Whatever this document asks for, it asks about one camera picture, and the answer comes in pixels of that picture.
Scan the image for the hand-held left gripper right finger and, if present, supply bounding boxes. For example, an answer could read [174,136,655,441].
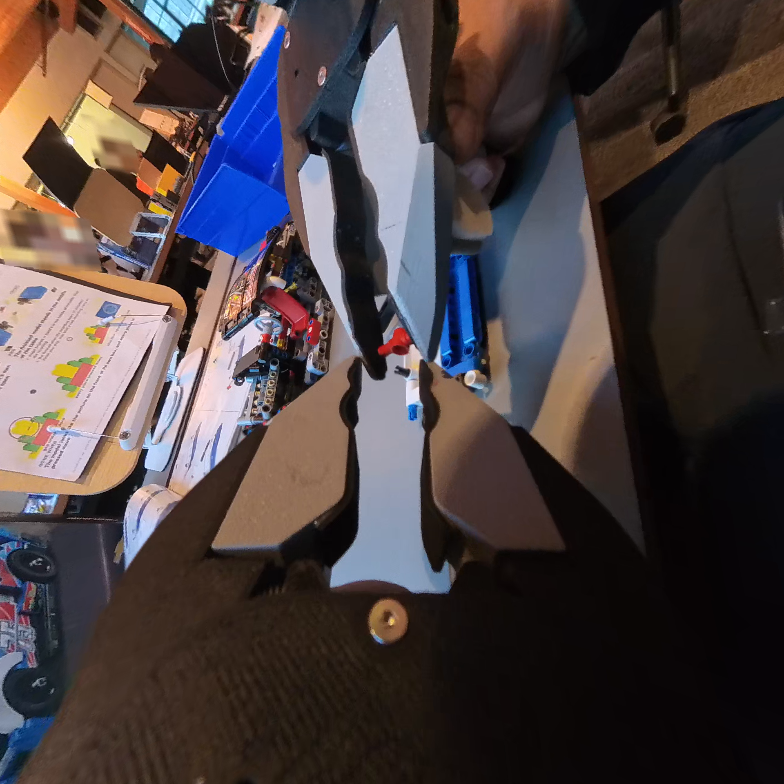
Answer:
[419,360,566,575]

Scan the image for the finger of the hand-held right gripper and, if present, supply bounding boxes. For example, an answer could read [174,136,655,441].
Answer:
[297,149,388,379]
[351,26,459,363]

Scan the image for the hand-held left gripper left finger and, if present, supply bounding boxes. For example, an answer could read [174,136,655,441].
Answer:
[210,356,363,569]

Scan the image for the blue white brick assembly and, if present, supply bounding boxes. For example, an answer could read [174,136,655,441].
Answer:
[395,254,491,423]

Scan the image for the grey desk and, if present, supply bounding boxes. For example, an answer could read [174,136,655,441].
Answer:
[165,98,647,595]

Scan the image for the person's right hand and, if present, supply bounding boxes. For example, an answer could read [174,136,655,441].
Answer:
[453,0,581,187]

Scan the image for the blue storage bin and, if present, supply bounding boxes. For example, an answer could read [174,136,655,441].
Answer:
[176,24,292,255]

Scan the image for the open instruction booklet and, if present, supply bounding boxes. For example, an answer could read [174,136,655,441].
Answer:
[168,331,264,497]

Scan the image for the toy brick car model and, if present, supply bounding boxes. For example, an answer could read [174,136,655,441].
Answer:
[220,223,336,430]

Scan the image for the black monitor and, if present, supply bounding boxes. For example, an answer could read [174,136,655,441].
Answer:
[134,43,230,114]
[23,116,93,209]

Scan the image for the wooden clipboard stand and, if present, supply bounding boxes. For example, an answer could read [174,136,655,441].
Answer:
[0,262,206,496]

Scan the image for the printed instruction sheet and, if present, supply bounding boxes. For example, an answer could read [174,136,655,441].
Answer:
[0,265,163,481]

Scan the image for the printed toy box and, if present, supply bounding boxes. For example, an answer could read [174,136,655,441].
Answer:
[0,530,68,760]

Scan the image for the black office chair base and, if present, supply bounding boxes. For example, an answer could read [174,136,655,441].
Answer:
[649,0,690,145]

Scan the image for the person's legs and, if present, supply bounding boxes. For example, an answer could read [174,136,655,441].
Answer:
[603,98,784,784]

